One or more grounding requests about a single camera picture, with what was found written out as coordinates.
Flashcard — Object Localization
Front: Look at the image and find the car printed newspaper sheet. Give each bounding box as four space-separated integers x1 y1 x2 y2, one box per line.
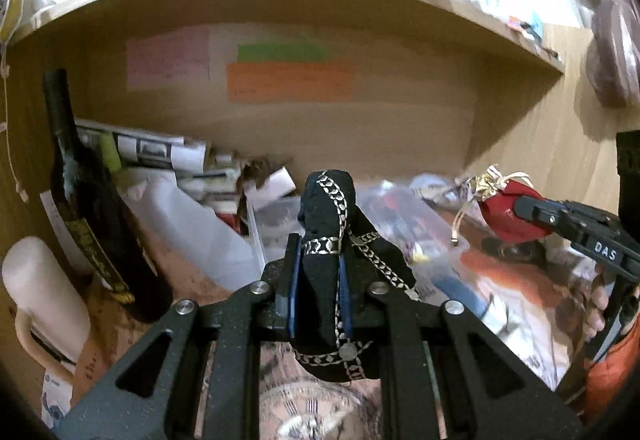
414 173 601 390

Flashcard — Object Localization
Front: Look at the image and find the orange sticky note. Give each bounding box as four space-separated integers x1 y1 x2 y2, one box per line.
227 61 355 104

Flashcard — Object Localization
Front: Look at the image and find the person's right hand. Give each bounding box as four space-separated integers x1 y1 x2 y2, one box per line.
582 265 639 344

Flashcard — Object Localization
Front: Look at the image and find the wooden shelf board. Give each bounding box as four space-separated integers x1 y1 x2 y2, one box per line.
14 0 564 72

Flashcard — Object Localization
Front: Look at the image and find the clear plastic storage box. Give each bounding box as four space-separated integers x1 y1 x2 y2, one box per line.
247 181 484 312

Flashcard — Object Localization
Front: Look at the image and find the red pouch gold ribbon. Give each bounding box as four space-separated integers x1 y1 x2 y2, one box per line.
450 164 552 246

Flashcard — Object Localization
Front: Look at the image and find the white plastic bag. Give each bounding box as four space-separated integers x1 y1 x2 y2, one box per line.
119 177 262 292

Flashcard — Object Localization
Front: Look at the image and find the pink sticky note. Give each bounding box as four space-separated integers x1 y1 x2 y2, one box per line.
126 26 209 92

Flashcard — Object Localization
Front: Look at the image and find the rolled newspaper stack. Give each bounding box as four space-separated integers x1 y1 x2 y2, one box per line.
76 119 243 199

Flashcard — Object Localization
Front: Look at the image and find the black pouch with chain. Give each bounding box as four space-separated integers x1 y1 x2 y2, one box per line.
290 169 419 382

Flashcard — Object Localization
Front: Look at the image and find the green sticky note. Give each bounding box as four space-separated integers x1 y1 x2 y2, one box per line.
236 43 331 62

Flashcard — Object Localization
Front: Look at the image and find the cream thermos mug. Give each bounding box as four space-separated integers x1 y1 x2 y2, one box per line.
2 237 91 371

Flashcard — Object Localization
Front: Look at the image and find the dark wine bottle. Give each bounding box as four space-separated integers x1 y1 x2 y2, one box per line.
43 69 172 323

